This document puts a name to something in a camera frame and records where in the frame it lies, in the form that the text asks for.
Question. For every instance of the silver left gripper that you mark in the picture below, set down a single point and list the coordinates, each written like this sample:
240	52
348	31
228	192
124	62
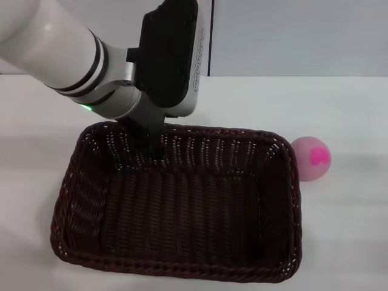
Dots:
118	97

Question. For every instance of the dark brown woven basket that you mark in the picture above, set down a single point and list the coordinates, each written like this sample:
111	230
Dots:
182	212

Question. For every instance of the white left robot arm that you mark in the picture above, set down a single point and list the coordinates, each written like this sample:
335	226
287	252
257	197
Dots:
51	45

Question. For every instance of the pink ball with magenta mark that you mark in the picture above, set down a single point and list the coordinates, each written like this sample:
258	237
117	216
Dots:
312	165

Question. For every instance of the black and silver wrist camera box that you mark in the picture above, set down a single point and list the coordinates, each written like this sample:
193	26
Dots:
169	54

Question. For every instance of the black vertical wall strip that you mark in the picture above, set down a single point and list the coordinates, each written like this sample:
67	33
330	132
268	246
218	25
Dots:
211	36

